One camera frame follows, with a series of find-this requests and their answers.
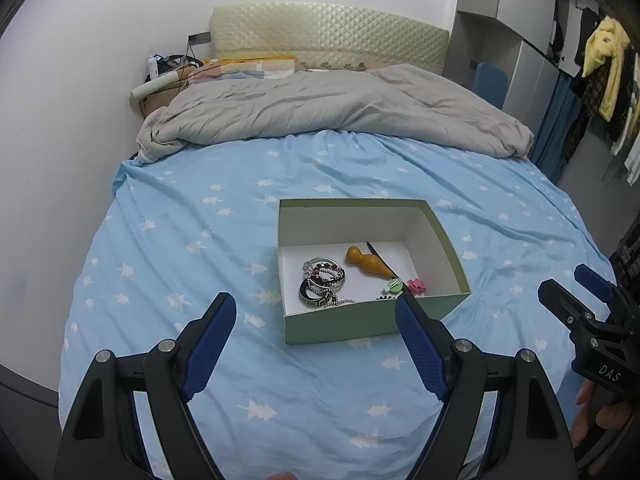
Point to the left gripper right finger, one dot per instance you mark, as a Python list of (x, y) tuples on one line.
[(455, 371)]

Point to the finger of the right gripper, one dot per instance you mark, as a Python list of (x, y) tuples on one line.
[(598, 286), (569, 310)]

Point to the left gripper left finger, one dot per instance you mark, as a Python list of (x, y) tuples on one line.
[(175, 370)]

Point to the pink hair clip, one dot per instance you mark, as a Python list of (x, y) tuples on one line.
[(416, 286)]

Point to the green hair clip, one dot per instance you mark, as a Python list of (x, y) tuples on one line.
[(394, 287)]

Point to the orange wooden gourd pendant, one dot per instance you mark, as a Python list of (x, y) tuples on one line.
[(368, 263)]

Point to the black patterned bangle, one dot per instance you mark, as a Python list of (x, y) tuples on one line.
[(313, 295)]

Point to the person's right hand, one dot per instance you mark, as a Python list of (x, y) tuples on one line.
[(609, 417)]

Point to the person's left hand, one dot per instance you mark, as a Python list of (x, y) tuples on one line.
[(283, 475)]

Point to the light blue bed sheet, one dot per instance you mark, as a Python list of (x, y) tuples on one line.
[(204, 221)]

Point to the green cardboard box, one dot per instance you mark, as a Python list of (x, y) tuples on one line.
[(344, 261)]

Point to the blue chair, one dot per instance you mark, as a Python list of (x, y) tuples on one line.
[(490, 83)]

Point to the brown cardboard box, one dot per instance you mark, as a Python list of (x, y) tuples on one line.
[(162, 97)]

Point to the grey duvet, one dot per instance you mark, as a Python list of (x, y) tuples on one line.
[(399, 100)]

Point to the grey wardrobe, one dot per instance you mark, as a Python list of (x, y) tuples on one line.
[(531, 41)]

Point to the white rolled paper tube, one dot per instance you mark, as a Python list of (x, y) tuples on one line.
[(159, 83)]

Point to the patterned pillow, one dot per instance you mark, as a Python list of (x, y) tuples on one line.
[(271, 67)]

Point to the cream quilted headboard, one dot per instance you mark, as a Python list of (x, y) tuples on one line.
[(325, 36)]

